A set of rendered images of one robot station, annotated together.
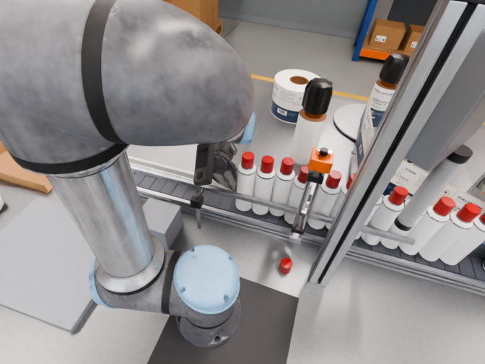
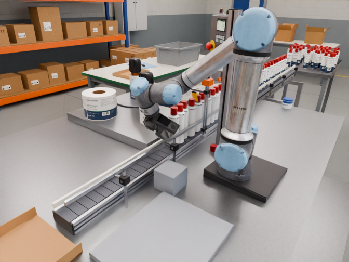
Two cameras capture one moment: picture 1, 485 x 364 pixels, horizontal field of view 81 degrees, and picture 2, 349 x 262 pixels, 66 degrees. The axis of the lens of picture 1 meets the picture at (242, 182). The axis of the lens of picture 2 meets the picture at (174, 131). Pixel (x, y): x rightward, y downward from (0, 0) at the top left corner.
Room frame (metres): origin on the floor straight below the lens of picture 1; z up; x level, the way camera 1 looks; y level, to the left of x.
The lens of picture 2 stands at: (0.13, 1.07, 1.52)
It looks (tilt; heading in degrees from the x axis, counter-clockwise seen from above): 26 degrees down; 292
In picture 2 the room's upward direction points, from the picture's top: 1 degrees clockwise
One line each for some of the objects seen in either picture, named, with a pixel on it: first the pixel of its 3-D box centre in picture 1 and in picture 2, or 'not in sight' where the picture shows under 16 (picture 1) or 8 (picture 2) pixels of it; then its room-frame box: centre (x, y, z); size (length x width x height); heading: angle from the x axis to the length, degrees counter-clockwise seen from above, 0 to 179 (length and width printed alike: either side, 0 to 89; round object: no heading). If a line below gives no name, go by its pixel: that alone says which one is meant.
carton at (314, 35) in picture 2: not in sight; (317, 34); (-0.39, -5.71, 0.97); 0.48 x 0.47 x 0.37; 78
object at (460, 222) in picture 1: (447, 233); not in sight; (0.44, -0.53, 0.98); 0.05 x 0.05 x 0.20
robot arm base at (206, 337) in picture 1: (208, 305); (236, 160); (0.24, 0.05, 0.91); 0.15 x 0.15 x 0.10
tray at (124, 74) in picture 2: not in sight; (131, 73); (1.65, -1.44, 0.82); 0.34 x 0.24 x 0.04; 81
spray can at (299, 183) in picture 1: (299, 196); (190, 117); (0.53, -0.16, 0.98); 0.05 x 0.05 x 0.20
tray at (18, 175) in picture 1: (37, 154); (9, 259); (0.75, 0.75, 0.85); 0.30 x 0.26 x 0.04; 77
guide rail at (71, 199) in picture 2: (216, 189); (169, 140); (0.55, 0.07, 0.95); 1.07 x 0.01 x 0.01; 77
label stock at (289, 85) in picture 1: (295, 96); (100, 103); (1.13, -0.20, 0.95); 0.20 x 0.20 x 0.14
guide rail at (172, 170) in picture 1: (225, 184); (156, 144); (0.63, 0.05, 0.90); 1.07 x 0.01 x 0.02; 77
